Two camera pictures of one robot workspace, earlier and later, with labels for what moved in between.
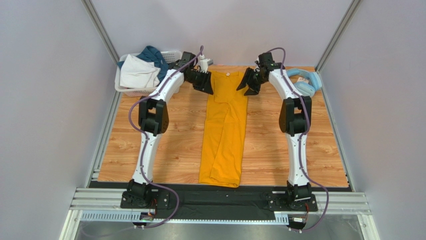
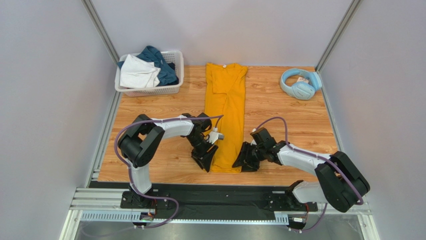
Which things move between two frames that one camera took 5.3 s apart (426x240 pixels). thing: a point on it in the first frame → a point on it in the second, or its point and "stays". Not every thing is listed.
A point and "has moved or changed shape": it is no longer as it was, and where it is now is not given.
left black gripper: [206, 86] → [204, 154]
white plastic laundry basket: [171, 56] stays
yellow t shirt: [224, 131] has moved or changed shape
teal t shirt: [151, 52] stays
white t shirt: [136, 73] stays
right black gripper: [254, 78] → [250, 153]
